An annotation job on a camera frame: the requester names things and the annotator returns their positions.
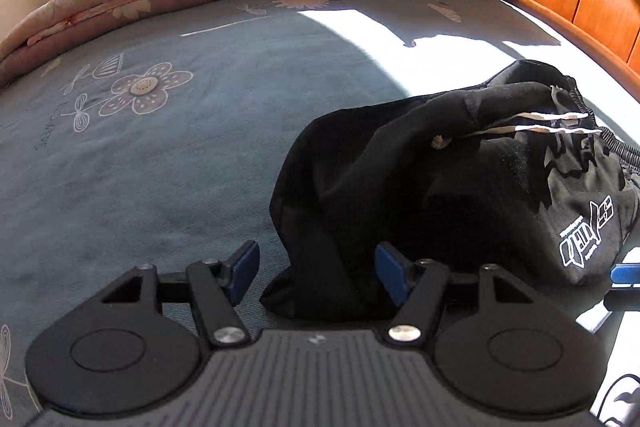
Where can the blue floral bed sheet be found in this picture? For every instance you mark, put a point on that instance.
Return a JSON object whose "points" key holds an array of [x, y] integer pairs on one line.
{"points": [[200, 187]]}

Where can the black pants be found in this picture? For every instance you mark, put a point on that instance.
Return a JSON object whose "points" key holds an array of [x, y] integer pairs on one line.
{"points": [[400, 187]]}

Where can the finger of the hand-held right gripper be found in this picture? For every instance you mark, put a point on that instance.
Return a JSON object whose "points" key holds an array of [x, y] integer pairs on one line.
{"points": [[625, 273], [622, 298]]}

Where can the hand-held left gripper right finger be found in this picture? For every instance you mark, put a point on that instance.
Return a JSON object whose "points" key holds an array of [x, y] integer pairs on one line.
{"points": [[392, 272]]}

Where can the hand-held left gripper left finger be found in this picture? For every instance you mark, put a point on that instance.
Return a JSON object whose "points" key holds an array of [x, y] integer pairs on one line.
{"points": [[244, 269]]}

